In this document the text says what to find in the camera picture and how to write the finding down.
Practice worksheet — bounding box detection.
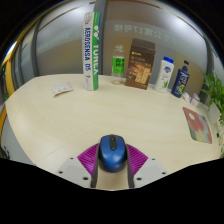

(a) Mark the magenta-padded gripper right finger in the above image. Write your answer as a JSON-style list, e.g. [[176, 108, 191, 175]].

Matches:
[[124, 143, 169, 189]]

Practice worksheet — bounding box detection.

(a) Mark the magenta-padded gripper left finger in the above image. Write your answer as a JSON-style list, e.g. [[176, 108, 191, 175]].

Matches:
[[54, 143, 102, 190]]

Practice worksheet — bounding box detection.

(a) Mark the blue and black computer mouse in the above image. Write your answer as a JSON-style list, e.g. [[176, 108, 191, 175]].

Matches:
[[97, 134, 128, 173]]

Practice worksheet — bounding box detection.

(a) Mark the multicolour patterned mouse pad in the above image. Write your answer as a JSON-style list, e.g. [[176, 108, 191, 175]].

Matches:
[[182, 106, 213, 145]]

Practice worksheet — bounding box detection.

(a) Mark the crumpled white wrapper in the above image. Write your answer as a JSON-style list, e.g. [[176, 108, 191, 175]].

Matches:
[[181, 92, 191, 103]]

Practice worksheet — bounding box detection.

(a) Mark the small white orange packet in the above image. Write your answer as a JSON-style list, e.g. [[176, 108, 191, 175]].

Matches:
[[51, 81, 74, 97]]

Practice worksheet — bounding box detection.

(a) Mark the dark blue pump bottle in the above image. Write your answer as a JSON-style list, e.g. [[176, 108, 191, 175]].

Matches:
[[171, 59, 191, 99]]

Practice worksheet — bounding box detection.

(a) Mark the white bottle with blue cap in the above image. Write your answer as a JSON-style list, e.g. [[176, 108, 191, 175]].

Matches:
[[153, 56, 175, 93]]

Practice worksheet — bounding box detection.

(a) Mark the green potted plant, white pot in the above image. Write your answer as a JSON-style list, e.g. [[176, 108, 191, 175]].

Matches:
[[199, 71, 224, 158]]

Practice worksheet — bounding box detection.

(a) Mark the brown cardboard box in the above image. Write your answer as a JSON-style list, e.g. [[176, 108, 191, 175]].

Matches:
[[125, 38, 156, 91]]

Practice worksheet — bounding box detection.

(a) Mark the clear bottle with green label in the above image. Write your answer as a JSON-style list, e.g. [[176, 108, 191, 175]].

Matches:
[[111, 44, 126, 86]]

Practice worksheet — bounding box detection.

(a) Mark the white green shuttlecock tube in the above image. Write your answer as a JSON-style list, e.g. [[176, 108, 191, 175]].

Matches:
[[82, 11, 101, 92]]

